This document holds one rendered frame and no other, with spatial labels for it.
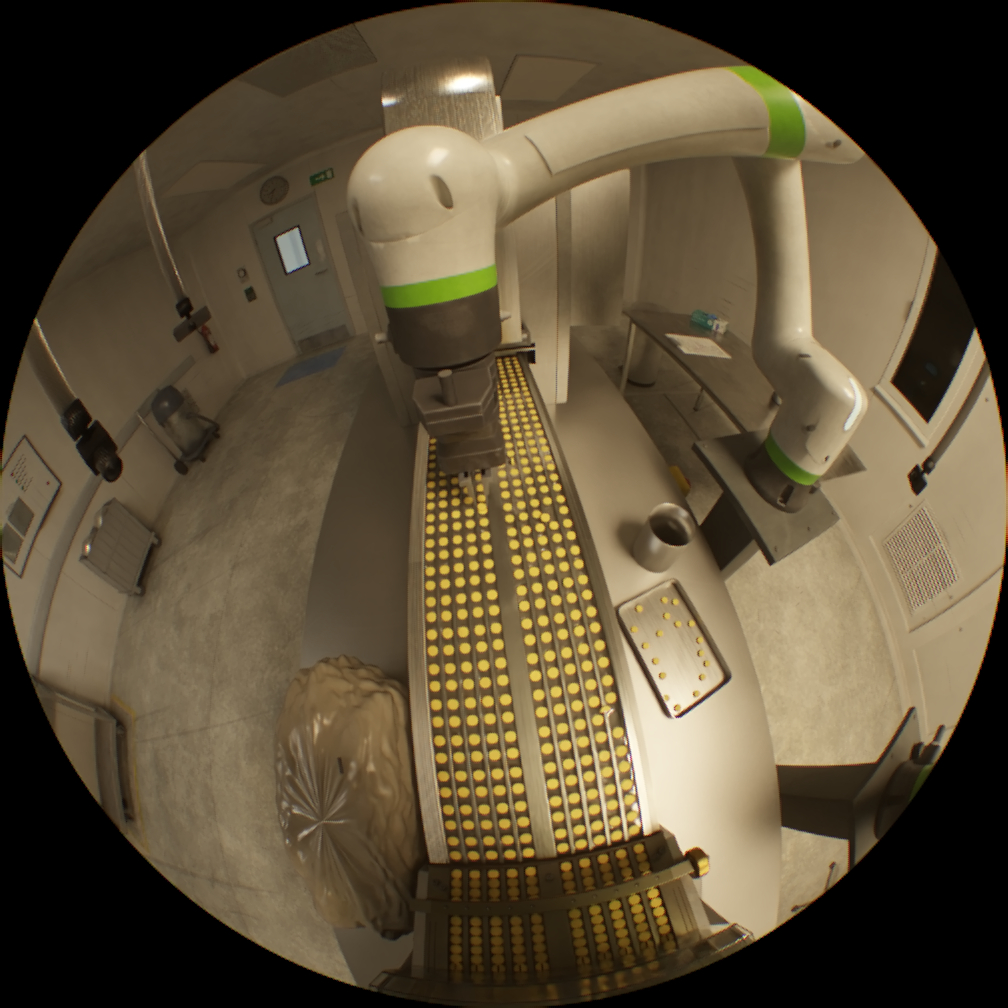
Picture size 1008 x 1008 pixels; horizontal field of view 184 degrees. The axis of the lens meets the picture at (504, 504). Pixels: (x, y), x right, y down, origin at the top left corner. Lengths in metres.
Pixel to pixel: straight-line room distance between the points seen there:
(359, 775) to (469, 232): 0.44
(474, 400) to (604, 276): 0.61
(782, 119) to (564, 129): 0.21
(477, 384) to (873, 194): 2.68
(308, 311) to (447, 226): 4.52
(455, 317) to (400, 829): 0.44
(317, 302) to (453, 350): 4.42
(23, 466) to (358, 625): 3.57
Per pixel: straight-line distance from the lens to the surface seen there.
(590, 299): 0.79
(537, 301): 0.69
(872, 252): 2.59
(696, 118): 0.37
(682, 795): 0.55
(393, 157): 0.23
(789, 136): 0.42
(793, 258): 0.60
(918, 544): 2.49
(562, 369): 0.77
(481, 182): 0.23
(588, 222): 0.76
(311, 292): 4.63
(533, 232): 0.66
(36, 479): 3.77
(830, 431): 0.53
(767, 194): 0.58
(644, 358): 2.47
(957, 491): 2.38
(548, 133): 0.34
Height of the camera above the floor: 1.27
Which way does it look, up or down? 53 degrees down
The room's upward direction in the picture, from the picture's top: 7 degrees counter-clockwise
